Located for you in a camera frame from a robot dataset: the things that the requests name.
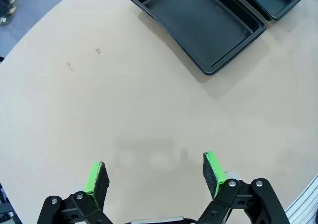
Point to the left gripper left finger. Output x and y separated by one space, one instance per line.
97 184

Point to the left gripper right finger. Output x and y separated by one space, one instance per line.
213 174

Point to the aluminium mounting frame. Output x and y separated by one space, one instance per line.
305 204

